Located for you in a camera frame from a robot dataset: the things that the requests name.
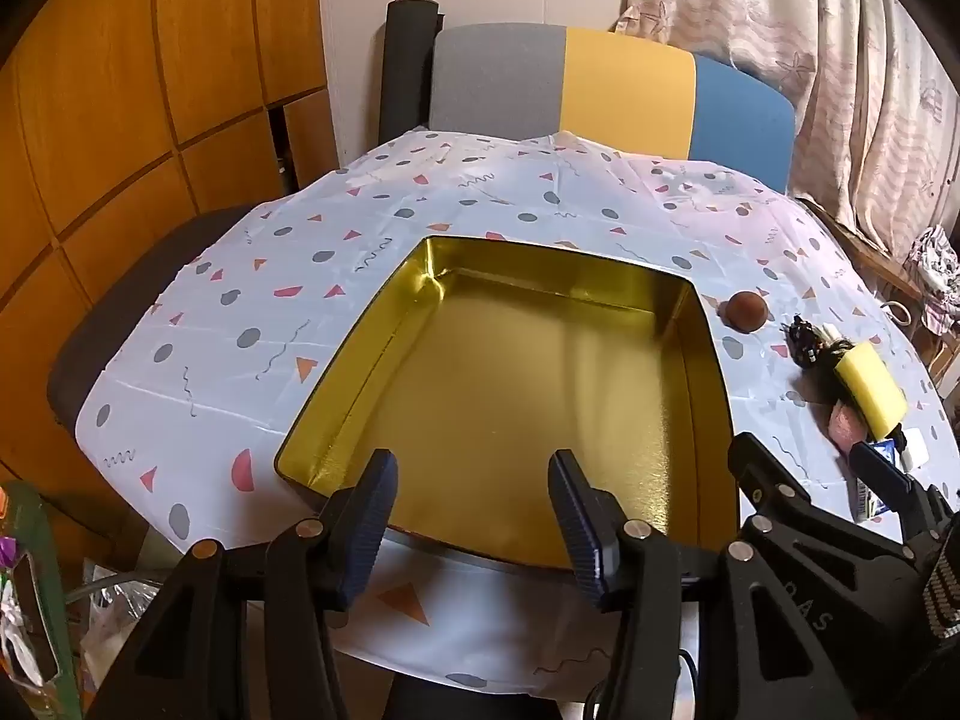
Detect pile of patterned clothes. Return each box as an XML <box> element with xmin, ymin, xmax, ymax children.
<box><xmin>904</xmin><ymin>225</ymin><xmax>960</xmax><ymax>331</ymax></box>

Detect brown round puff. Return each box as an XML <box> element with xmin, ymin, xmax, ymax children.
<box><xmin>718</xmin><ymin>291</ymin><xmax>767</xmax><ymax>334</ymax></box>

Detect clear plastic bag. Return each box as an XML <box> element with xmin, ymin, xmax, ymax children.
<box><xmin>67</xmin><ymin>562</ymin><xmax>181</xmax><ymax>691</ymax></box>

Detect gold rectangular tin box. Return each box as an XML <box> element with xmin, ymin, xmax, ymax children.
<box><xmin>274</xmin><ymin>235</ymin><xmax>740</xmax><ymax>569</ymax></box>

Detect dark grey seat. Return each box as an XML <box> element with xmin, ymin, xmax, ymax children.
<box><xmin>46</xmin><ymin>202</ymin><xmax>263</xmax><ymax>451</ymax></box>

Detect green clutter item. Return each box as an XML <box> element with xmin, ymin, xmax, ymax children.
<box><xmin>0</xmin><ymin>480</ymin><xmax>76</xmax><ymax>720</ymax></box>

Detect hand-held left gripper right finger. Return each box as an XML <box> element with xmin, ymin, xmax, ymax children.
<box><xmin>547</xmin><ymin>448</ymin><xmax>860</xmax><ymax>720</ymax></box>

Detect pink towel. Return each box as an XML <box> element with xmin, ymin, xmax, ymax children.
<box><xmin>827</xmin><ymin>399</ymin><xmax>875</xmax><ymax>451</ymax></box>

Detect wooden side table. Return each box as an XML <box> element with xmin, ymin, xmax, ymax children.
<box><xmin>799</xmin><ymin>195</ymin><xmax>960</xmax><ymax>331</ymax></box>

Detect patterned plastic tablecloth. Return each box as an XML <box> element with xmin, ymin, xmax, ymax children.
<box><xmin>75</xmin><ymin>129</ymin><xmax>953</xmax><ymax>695</ymax></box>

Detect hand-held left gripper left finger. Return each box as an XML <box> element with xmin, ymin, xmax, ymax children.
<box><xmin>86</xmin><ymin>448</ymin><xmax>400</xmax><ymax>720</ymax></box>

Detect blue tissue packet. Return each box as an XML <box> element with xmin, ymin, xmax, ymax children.
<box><xmin>851</xmin><ymin>439</ymin><xmax>901</xmax><ymax>522</ymax></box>

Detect black beaded hair ties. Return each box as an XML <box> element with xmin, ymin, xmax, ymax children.
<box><xmin>780</xmin><ymin>315</ymin><xmax>856</xmax><ymax>370</ymax></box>

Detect black cable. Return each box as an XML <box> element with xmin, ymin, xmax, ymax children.
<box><xmin>585</xmin><ymin>645</ymin><xmax>698</xmax><ymax>720</ymax></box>

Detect wooden wardrobe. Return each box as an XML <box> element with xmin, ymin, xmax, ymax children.
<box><xmin>0</xmin><ymin>0</ymin><xmax>335</xmax><ymax>541</ymax></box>

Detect patterned beige curtain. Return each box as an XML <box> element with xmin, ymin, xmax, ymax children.
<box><xmin>615</xmin><ymin>0</ymin><xmax>960</xmax><ymax>256</ymax></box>

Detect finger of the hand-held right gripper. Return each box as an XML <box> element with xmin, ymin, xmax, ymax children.
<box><xmin>727</xmin><ymin>431</ymin><xmax>815</xmax><ymax>542</ymax></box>
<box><xmin>851</xmin><ymin>442</ymin><xmax>955</xmax><ymax>542</ymax></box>

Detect grey yellow blue chair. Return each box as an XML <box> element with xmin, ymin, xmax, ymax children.
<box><xmin>429</xmin><ymin>22</ymin><xmax>796</xmax><ymax>196</ymax></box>

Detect yellow sponge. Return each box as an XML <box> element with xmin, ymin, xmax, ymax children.
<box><xmin>834</xmin><ymin>341</ymin><xmax>910</xmax><ymax>440</ymax></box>

